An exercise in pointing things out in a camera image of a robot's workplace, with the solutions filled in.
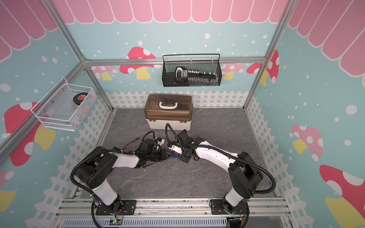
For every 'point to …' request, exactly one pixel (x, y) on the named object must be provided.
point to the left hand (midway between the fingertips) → (172, 157)
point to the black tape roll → (79, 98)
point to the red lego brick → (176, 153)
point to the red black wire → (137, 138)
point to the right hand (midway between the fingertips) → (183, 153)
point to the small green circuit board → (115, 222)
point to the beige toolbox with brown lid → (176, 110)
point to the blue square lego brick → (175, 156)
